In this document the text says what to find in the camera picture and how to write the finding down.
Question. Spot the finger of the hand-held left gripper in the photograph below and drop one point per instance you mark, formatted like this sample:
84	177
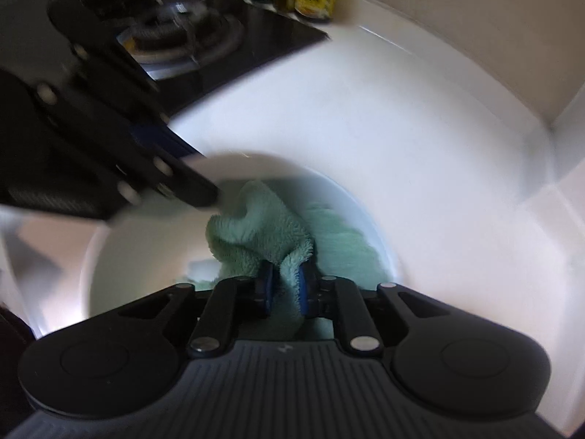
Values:
153	130
187	183

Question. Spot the black gas stove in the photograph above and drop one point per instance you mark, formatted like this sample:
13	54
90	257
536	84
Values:
256	41

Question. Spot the white ceramic bowl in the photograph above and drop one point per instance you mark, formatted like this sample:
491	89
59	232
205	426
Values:
155	247

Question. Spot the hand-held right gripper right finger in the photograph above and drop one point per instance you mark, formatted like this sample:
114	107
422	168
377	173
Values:
303	295

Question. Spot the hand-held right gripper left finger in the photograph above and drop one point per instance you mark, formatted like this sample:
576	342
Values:
268	290

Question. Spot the green microfiber cloth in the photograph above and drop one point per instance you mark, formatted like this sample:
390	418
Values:
260	233

